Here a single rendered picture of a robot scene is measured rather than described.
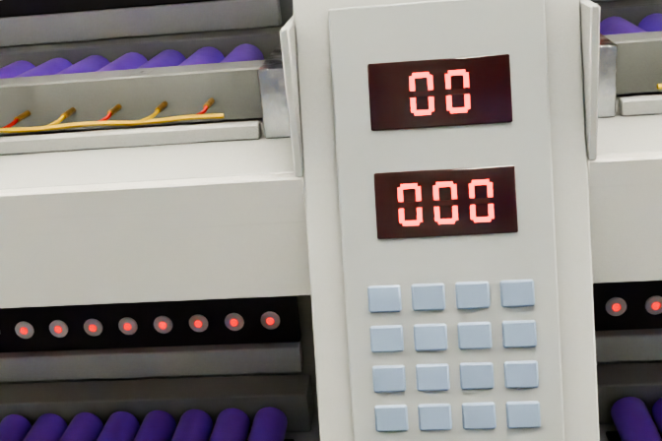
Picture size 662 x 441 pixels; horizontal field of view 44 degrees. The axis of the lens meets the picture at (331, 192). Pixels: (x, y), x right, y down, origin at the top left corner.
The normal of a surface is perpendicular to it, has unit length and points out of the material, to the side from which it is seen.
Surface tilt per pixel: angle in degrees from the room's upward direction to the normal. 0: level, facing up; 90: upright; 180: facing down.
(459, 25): 90
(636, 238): 107
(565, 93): 90
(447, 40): 90
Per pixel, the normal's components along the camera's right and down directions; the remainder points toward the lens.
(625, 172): -0.07, 0.34
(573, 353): -0.10, 0.06
